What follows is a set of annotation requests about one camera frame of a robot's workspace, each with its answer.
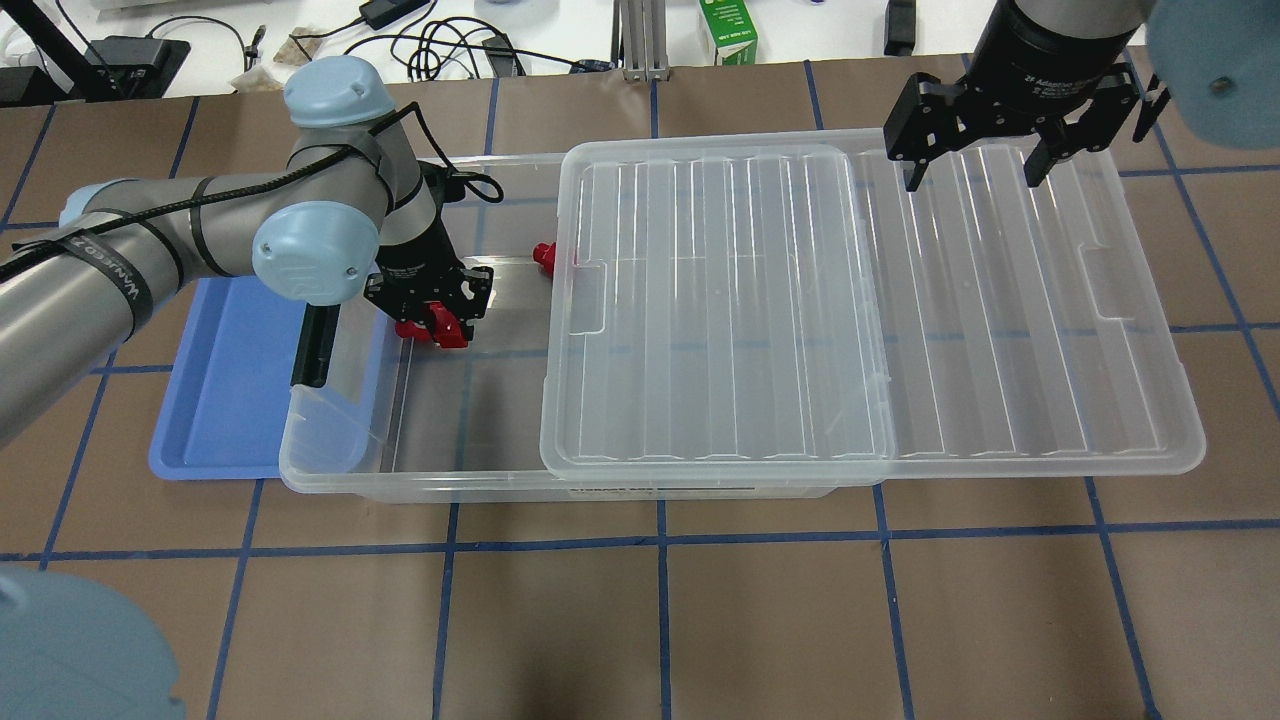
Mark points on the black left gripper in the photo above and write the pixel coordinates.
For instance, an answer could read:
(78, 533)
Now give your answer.
(413, 262)

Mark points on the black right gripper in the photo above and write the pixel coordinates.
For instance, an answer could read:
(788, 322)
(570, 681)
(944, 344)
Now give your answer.
(1040, 62)

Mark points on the red block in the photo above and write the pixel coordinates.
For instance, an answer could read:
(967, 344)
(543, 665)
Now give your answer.
(447, 331)
(415, 331)
(552, 260)

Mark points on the clear plastic box lid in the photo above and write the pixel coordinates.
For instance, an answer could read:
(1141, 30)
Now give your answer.
(1022, 329)

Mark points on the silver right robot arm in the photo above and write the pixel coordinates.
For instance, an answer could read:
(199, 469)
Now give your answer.
(1217, 60)

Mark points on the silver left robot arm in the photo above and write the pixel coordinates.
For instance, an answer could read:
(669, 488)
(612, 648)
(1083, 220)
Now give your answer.
(355, 215)

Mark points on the clear plastic storage box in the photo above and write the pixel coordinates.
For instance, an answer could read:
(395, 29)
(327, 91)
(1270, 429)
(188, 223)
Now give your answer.
(450, 420)

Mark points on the blue plastic tray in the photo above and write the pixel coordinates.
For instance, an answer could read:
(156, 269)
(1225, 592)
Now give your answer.
(223, 413)

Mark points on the green white carton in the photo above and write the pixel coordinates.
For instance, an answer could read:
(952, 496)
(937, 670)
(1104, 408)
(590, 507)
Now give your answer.
(729, 33)

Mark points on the black box latch handle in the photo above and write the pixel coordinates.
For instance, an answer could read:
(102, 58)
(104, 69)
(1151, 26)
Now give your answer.
(314, 352)

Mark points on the aluminium frame post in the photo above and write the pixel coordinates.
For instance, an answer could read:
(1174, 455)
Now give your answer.
(639, 40)

